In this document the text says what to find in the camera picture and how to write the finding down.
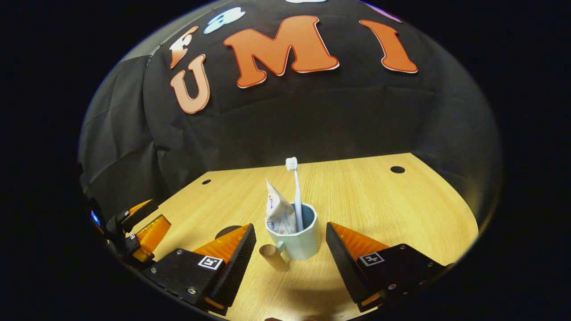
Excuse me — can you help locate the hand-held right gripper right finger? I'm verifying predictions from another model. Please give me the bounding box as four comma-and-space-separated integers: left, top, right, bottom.
326, 222, 455, 313

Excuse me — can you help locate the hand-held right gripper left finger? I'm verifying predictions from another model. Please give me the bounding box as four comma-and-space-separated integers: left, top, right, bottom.
142, 223, 257, 316

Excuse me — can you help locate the light blue cup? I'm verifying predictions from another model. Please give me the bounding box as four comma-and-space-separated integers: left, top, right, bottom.
259, 203, 322, 272

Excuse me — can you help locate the white toothpaste tube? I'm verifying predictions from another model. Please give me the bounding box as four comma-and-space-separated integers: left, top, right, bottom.
266, 180, 297, 235

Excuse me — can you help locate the white toothbrush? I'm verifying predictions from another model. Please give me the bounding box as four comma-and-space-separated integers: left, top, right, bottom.
285, 157, 305, 232

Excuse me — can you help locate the wooden desktop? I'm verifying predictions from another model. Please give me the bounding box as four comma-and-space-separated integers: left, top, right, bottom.
134, 153, 479, 321

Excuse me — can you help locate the black backdrop cloth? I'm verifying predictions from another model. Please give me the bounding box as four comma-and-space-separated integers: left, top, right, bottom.
78, 0, 505, 223

